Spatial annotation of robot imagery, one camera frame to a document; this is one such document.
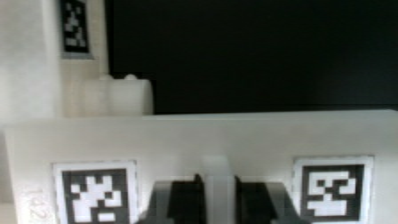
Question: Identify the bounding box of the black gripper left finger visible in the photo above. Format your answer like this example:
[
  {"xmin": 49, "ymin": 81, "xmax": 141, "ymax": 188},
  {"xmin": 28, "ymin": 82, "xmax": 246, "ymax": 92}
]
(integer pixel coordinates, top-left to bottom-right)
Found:
[{"xmin": 136, "ymin": 175, "xmax": 205, "ymax": 224}]

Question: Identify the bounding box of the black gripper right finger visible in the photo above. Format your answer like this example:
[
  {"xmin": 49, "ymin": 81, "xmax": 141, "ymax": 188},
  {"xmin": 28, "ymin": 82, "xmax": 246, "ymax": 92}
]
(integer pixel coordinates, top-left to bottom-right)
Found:
[{"xmin": 234, "ymin": 178, "xmax": 310, "ymax": 224}]

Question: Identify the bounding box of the white door panel with tags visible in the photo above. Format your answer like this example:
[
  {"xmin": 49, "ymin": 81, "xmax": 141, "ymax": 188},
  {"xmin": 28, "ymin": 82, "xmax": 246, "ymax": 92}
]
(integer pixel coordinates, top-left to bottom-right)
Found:
[{"xmin": 5, "ymin": 110, "xmax": 398, "ymax": 224}]

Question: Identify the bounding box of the white cabinet body box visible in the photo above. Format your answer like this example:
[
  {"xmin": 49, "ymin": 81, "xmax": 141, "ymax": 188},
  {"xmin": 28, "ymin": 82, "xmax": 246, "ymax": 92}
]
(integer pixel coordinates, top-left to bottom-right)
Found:
[{"xmin": 0, "ymin": 0, "xmax": 152, "ymax": 123}]

